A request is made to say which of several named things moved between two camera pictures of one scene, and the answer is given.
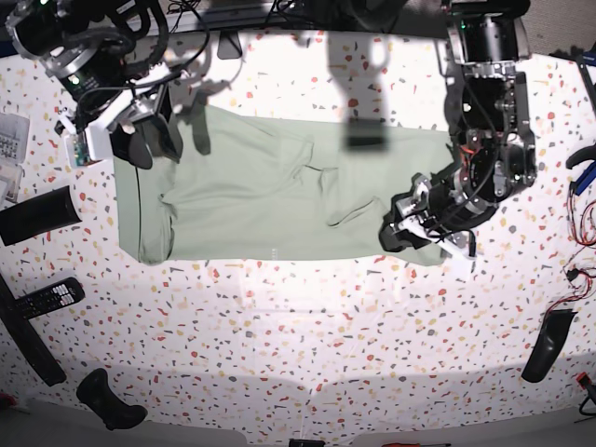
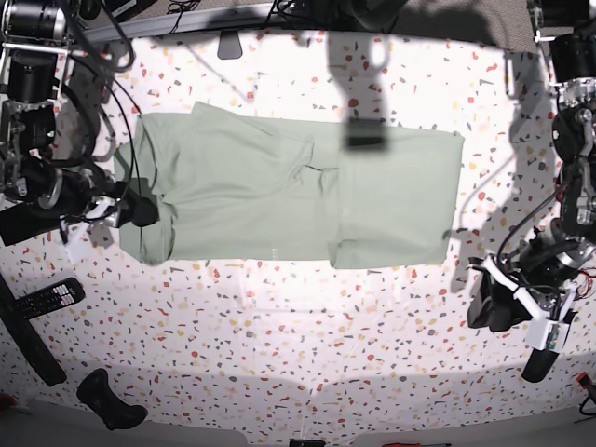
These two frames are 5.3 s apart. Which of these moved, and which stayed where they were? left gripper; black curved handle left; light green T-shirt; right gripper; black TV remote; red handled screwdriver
Moved: left gripper; right gripper
Stayed: black TV remote; red handled screwdriver; light green T-shirt; black curved handle left
